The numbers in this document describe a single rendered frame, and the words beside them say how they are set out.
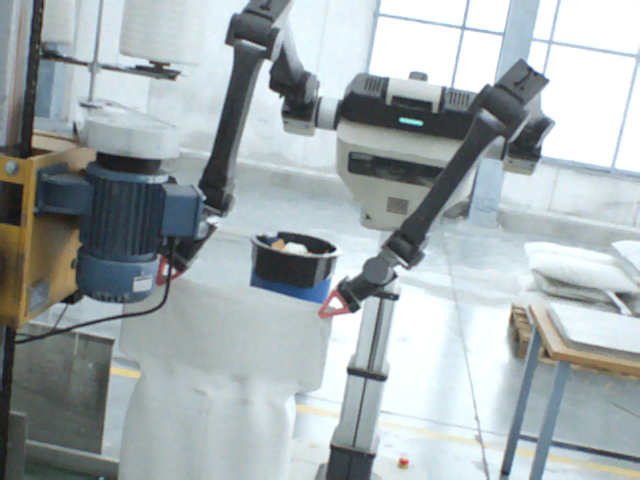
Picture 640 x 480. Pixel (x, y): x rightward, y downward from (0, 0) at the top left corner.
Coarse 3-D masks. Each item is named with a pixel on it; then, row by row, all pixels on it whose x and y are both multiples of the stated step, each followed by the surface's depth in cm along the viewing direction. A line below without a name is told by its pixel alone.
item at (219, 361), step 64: (128, 320) 191; (192, 320) 187; (256, 320) 184; (320, 320) 185; (192, 384) 185; (256, 384) 186; (320, 384) 188; (128, 448) 190; (192, 448) 186; (256, 448) 185
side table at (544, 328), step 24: (552, 336) 293; (528, 360) 335; (576, 360) 277; (600, 360) 276; (624, 360) 279; (528, 384) 337; (552, 384) 284; (552, 408) 284; (528, 432) 344; (552, 432) 286; (504, 456) 346; (624, 456) 339
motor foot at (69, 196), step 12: (48, 168) 146; (60, 168) 151; (48, 180) 145; (60, 180) 145; (72, 180) 147; (84, 180) 149; (36, 192) 144; (48, 192) 148; (60, 192) 147; (72, 192) 147; (84, 192) 147; (36, 204) 144; (48, 204) 148; (60, 204) 148; (72, 204) 148; (84, 204) 147
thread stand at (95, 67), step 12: (96, 36) 161; (96, 48) 161; (48, 60) 163; (60, 60) 163; (72, 60) 162; (84, 60) 162; (96, 60) 162; (96, 72) 161; (132, 72) 162; (144, 72) 161; (156, 72) 156; (168, 72) 158; (180, 72) 161; (96, 84) 163; (96, 108) 162
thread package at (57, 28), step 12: (48, 0) 156; (60, 0) 158; (72, 0) 161; (48, 12) 156; (60, 12) 158; (72, 12) 162; (48, 24) 157; (60, 24) 159; (72, 24) 162; (48, 36) 157; (60, 36) 159; (72, 36) 164
